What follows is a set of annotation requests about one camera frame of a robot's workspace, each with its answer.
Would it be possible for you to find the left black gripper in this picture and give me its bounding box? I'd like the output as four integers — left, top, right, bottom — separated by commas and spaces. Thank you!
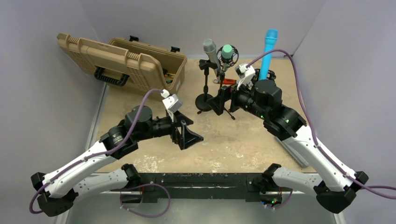
135, 109, 203, 148

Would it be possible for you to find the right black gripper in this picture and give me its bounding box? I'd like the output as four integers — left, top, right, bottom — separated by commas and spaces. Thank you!
207, 76, 269, 119

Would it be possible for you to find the black tripod shock-mount stand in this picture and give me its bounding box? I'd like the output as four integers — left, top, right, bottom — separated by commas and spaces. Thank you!
195, 44, 239, 120

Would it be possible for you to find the green microphone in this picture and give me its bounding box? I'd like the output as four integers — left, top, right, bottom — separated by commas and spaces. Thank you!
220, 44, 233, 72

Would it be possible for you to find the blue microphone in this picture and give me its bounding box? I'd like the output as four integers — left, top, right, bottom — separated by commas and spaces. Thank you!
258, 28, 279, 81

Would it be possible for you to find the black round-base shock-mount stand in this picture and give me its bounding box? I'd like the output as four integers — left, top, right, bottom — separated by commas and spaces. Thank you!
252, 69, 276, 83

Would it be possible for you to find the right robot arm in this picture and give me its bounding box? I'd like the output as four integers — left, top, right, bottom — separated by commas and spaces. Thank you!
207, 79, 368, 214

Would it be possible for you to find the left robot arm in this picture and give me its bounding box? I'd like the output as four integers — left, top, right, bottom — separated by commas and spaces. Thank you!
31, 106, 204, 217

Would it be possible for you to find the black round-base clip stand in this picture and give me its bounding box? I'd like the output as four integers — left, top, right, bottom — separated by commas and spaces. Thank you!
195, 59, 218, 114

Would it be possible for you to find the grey microphone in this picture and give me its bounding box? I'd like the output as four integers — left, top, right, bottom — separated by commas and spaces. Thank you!
203, 39, 221, 84

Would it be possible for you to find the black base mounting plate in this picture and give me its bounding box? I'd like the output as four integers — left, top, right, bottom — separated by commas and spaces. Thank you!
121, 173, 290, 203

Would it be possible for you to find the tan plastic tool case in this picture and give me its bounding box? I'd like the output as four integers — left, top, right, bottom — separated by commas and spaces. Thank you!
57, 33, 187, 95

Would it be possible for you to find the grey plastic case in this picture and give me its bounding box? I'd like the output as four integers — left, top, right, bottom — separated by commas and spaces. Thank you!
274, 137, 309, 168

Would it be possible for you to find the red-handled adjustable wrench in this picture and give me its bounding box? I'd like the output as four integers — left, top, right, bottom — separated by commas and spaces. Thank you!
213, 78, 236, 85

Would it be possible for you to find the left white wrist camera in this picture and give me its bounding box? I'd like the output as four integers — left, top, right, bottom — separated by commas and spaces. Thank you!
161, 89, 183, 122

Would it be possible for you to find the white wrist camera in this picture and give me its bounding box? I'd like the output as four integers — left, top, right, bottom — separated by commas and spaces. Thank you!
235, 63, 255, 90
161, 89, 183, 122

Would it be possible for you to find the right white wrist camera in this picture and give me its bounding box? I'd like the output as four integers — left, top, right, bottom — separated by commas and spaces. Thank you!
235, 63, 255, 90

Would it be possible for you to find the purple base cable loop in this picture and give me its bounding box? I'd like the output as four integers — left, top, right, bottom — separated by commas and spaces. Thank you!
119, 183, 171, 219

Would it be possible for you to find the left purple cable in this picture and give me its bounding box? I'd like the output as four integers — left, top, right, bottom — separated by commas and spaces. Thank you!
29, 89, 164, 215

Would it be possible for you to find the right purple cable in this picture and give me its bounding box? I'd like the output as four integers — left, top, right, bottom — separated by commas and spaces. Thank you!
247, 49, 396, 200

